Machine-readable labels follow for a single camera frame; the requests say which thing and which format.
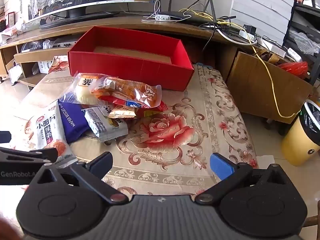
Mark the yellow trash bin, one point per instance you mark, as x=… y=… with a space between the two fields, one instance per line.
x=297 y=140

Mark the silver set-top box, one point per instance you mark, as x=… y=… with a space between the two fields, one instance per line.
x=63 y=44

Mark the black shelf rack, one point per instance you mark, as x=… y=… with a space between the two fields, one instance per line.
x=306 y=12

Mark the picture frame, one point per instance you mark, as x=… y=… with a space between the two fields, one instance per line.
x=11 y=20

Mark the black router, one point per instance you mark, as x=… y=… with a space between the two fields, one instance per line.
x=190 y=15

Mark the white power strip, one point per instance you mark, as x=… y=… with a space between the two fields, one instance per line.
x=272 y=47

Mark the blue wafer biscuit packet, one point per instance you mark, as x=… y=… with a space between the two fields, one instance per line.
x=73 y=125

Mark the small red plastic bag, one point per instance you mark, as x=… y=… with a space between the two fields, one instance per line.
x=293 y=69

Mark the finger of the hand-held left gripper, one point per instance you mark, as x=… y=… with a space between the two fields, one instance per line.
x=42 y=153
x=5 y=137

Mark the orange clear snack packet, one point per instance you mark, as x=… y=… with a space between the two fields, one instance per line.
x=130 y=91

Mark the blue foam mat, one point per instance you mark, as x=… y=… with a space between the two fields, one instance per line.
x=203 y=65

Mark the red candy packet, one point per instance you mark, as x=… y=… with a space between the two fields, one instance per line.
x=160 y=106

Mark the wooden television stand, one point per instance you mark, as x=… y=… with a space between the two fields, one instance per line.
x=125 y=22

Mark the clear bread packet yellow label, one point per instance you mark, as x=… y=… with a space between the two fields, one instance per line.
x=83 y=93

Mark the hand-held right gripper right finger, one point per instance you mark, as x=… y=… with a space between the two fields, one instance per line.
x=220 y=165

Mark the red cardboard box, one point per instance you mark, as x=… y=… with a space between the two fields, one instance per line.
x=130 y=67

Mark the grey biscuit packet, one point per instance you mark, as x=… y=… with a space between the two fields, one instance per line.
x=102 y=127

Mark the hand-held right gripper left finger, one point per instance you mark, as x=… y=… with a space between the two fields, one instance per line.
x=100 y=163

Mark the white charger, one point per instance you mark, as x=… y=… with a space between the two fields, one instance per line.
x=162 y=17

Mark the small orange snack packet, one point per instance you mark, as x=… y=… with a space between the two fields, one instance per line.
x=122 y=113

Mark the white noodle snack packet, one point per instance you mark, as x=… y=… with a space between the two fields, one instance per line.
x=47 y=130

